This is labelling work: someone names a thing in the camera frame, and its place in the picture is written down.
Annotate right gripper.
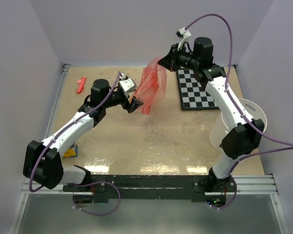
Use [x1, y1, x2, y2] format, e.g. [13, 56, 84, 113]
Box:
[158, 43, 200, 72]

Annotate red trash bag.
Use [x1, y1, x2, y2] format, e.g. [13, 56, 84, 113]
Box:
[133, 57, 167, 115]

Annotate white trash bin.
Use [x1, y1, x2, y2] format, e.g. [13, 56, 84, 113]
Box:
[209, 97, 268, 153]

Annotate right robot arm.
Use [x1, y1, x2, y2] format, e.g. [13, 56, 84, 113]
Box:
[158, 37, 265, 192]

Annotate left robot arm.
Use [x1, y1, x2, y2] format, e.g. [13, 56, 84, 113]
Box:
[23, 74, 143, 192]

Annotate black white chessboard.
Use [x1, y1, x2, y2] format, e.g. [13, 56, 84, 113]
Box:
[176, 69, 219, 111]

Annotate small folded red bag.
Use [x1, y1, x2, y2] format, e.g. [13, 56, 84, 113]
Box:
[76, 77, 87, 94]

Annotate yellow blue toy blocks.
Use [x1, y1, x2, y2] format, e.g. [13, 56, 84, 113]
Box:
[63, 143, 78, 158]

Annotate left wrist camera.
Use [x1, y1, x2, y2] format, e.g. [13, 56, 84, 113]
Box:
[118, 73, 137, 95]

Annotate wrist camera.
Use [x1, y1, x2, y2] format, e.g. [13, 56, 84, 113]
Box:
[176, 27, 191, 51]
[118, 73, 137, 95]

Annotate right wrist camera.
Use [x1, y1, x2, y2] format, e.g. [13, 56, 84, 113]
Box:
[176, 27, 191, 51]

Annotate aluminium left side rail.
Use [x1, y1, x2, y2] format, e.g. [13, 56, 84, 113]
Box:
[43, 63, 71, 139]

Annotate aluminium rail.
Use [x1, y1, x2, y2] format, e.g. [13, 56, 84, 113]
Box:
[43, 63, 71, 139]
[34, 175, 279, 195]

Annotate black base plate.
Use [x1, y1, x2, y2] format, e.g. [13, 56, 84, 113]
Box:
[63, 174, 237, 203]

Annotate aluminium front rail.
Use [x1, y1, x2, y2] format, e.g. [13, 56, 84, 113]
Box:
[34, 175, 279, 195]

